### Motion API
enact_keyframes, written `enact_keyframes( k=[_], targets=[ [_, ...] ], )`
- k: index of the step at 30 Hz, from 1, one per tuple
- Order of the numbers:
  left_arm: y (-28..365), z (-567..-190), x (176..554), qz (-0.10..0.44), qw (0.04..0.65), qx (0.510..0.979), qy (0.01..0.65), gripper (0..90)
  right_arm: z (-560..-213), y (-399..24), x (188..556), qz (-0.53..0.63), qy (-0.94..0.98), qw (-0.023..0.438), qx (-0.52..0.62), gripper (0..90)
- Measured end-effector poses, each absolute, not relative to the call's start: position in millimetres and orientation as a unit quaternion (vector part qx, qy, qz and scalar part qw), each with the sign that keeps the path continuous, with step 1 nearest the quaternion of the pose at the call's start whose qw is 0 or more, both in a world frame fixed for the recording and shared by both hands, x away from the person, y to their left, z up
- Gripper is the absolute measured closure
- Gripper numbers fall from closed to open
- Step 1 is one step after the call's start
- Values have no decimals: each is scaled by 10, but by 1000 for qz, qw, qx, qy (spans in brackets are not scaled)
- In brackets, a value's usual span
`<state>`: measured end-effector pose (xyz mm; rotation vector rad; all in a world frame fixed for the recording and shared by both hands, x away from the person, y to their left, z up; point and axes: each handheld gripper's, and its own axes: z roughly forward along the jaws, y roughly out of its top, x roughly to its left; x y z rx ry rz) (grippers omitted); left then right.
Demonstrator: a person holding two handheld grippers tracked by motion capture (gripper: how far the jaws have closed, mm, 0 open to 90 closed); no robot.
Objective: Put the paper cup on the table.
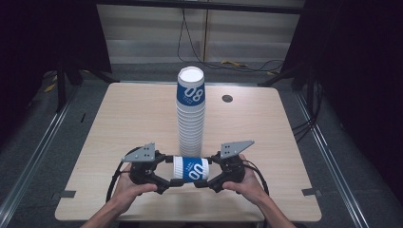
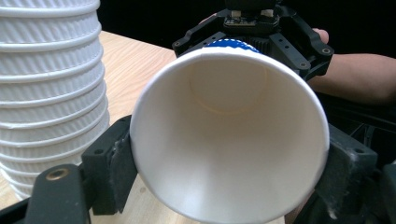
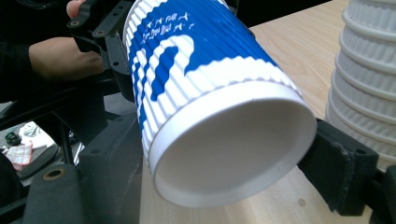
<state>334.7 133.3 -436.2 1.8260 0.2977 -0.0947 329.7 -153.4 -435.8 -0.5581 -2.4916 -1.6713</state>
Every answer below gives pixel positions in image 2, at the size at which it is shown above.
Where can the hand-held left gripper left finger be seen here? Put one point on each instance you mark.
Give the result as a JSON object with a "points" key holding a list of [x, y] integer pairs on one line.
{"points": [[109, 168]]}

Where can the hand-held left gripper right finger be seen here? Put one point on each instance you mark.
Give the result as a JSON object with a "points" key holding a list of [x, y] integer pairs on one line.
{"points": [[345, 168]]}

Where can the stack of white paper cups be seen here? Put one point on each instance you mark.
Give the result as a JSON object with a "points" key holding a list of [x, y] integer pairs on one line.
{"points": [[46, 93]]}

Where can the blue banded white paper cup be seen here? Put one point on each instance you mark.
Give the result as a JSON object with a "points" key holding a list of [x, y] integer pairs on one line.
{"points": [[230, 140]]}

